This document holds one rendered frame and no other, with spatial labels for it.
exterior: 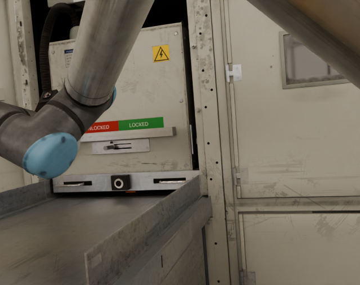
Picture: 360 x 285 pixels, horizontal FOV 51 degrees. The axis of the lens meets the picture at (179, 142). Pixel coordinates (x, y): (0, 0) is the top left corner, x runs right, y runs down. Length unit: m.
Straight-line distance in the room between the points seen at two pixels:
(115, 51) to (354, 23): 0.42
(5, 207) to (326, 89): 0.99
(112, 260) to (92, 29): 0.34
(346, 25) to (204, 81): 0.95
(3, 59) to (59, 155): 0.80
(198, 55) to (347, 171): 0.54
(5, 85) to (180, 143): 0.64
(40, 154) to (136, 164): 0.64
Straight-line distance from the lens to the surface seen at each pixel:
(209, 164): 1.15
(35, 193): 1.36
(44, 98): 0.96
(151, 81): 1.24
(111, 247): 0.60
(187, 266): 0.98
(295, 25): 0.23
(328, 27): 0.22
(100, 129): 1.31
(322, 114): 1.10
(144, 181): 1.25
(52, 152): 0.67
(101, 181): 1.32
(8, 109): 0.76
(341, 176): 1.12
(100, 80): 0.64
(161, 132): 1.18
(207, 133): 1.14
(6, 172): 1.41
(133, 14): 0.52
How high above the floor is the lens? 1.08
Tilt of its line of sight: 3 degrees down
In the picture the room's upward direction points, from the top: 4 degrees counter-clockwise
